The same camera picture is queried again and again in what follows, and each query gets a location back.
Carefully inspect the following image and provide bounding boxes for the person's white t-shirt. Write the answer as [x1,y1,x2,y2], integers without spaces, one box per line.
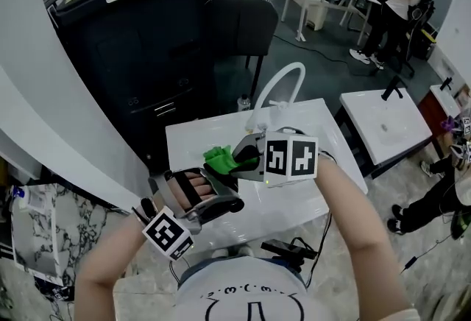
[172,255,310,321]

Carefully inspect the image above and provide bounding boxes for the black waist battery pack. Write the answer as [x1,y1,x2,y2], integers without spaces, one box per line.
[260,237,317,265]

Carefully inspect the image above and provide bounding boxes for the white waste bin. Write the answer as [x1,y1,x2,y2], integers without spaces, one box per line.
[305,0,328,32]

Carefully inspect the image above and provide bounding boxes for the person's blue jeans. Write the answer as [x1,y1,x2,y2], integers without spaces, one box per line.
[178,255,306,287]

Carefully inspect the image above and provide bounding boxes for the dark grey chair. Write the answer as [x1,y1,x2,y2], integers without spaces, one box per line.
[204,0,280,99]

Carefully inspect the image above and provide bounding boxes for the white sink basin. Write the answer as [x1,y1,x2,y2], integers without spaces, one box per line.
[164,97,369,250]

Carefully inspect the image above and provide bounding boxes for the black backpack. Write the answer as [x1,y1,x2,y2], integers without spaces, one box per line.
[406,0,435,24]

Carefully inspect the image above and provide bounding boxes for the black office chair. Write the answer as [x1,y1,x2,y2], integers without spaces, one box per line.
[382,6,435,77]

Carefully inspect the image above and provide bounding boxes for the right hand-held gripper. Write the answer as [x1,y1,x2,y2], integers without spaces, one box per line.
[230,126,319,188]

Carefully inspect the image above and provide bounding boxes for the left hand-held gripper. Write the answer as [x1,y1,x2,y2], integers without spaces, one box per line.
[142,166,243,261]

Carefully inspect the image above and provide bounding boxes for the black case with yellow top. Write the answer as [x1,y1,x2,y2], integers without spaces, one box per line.
[421,29,439,59]

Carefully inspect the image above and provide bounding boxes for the large black printer machine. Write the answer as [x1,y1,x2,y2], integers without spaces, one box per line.
[51,0,218,169]

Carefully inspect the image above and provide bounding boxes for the white curved faucet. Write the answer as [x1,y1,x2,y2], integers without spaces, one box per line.
[245,61,306,133]

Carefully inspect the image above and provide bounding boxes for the green cloth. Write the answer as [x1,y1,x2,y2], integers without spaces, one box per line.
[203,144,240,176]

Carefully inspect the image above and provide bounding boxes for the black faucet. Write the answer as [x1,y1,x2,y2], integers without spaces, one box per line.
[380,75,404,102]

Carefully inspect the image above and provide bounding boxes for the person's right forearm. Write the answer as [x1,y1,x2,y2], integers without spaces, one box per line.
[314,155,413,321]

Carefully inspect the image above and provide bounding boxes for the black oval bag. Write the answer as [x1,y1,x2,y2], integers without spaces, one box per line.
[450,211,471,240]

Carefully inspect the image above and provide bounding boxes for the white sink with black faucet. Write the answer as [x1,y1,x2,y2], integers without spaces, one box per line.
[339,88,433,166]

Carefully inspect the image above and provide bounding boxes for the person's left forearm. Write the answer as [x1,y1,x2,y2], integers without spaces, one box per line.
[73,214,174,321]

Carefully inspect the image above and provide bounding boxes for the person's left hand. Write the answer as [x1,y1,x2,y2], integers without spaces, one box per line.
[168,171,215,213]

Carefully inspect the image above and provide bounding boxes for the marble pattern sink cabinet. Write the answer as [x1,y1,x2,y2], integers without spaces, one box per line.
[9,183,115,287]

